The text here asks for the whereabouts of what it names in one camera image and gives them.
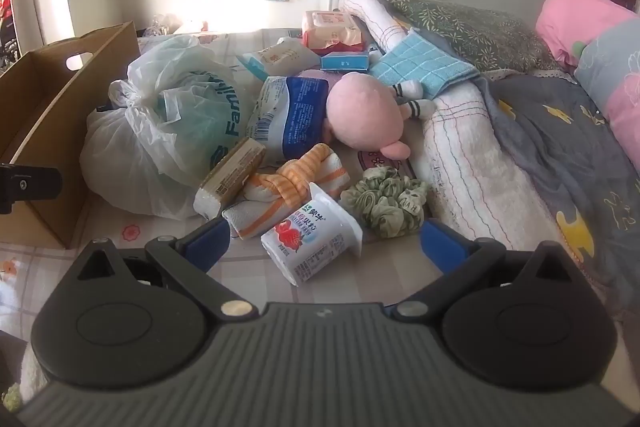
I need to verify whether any green leaf-print pillow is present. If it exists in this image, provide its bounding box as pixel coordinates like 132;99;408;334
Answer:
390;0;561;72

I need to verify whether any orange striped towel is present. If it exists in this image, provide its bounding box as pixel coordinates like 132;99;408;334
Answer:
222;143;348;240

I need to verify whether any green scrunchie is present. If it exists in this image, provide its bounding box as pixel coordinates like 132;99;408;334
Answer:
340;167;428;239

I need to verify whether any white quilted blanket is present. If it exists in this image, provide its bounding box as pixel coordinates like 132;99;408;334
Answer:
337;0;566;253

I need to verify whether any white yogurt cup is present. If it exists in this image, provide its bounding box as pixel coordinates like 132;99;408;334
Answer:
260;182;363;288

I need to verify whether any white plastic bag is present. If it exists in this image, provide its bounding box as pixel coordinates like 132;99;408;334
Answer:
80;35;266;220

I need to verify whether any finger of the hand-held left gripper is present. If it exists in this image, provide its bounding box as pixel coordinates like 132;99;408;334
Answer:
0;163;63;214

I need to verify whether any pink plush toy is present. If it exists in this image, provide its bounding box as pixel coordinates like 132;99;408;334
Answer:
325;71;411;160

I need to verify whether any checked printed bed sheet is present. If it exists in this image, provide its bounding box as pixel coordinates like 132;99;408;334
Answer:
0;27;640;427

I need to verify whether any beige wrapped packet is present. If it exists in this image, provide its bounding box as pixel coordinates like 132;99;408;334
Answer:
193;137;267;220

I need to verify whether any grey printed blanket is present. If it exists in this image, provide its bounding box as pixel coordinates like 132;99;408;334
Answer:
475;67;640;323

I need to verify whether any brown cardboard box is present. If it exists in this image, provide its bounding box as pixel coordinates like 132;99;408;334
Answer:
0;21;141;250

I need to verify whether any grey and pink quilt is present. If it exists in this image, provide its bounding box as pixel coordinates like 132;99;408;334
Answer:
572;19;640;162

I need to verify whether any pink pillow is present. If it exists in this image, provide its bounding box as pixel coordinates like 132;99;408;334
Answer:
535;0;640;68

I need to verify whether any small blue box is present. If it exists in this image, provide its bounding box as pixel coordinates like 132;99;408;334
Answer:
320;51;372;72

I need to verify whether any blue and white packet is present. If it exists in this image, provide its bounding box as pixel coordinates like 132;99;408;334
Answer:
245;76;331;168

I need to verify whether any blue checked cloth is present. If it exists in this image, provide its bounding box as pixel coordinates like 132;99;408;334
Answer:
368;27;483;98

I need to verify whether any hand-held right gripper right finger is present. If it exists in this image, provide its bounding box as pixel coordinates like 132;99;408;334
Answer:
387;219;576;320

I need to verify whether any white striped sock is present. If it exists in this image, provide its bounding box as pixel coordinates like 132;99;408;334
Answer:
392;79;426;100
402;98;437;120

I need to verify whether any small white tissue pack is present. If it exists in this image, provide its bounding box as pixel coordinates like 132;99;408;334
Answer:
235;41;321;82

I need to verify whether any red wet wipes pack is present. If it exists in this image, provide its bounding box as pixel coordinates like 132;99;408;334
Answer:
301;9;368;55

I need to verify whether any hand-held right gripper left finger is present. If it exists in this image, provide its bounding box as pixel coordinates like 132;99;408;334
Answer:
75;218;256;322

